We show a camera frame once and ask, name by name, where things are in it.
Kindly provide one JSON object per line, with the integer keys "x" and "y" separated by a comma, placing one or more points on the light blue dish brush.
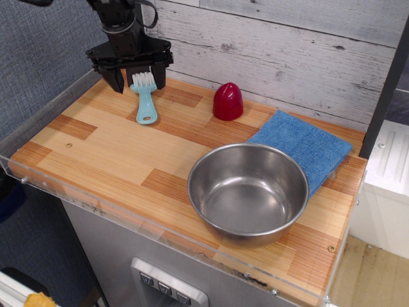
{"x": 144, "y": 85}

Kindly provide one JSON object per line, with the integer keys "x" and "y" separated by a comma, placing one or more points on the red egg-shaped plastic object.
{"x": 228, "y": 102}

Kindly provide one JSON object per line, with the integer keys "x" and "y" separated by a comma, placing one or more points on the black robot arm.
{"x": 113, "y": 17}

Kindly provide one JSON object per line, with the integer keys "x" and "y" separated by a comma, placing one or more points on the blue microfiber cloth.
{"x": 316, "y": 151}

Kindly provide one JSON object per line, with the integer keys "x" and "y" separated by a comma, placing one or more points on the silver button panel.
{"x": 159, "y": 288}

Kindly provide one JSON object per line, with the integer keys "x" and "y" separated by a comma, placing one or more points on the white ribbed appliance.
{"x": 380, "y": 217}

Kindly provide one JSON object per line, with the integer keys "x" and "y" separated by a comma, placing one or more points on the yellow and black object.
{"x": 39, "y": 300}

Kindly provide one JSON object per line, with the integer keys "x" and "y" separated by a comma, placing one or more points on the dark grey right post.
{"x": 389, "y": 87}

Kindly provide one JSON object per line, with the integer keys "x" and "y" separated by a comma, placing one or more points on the clear acrylic table guard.
{"x": 74, "y": 137}

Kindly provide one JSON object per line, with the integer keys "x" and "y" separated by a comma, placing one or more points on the stainless steel bowl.
{"x": 249, "y": 194}

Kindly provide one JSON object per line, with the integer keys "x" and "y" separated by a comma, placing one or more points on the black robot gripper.
{"x": 110, "y": 56}

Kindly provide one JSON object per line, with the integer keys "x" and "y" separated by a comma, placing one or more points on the grey metal cabinet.
{"x": 153, "y": 265}

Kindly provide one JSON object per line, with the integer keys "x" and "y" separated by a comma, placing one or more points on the dark grey vertical post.
{"x": 135, "y": 40}

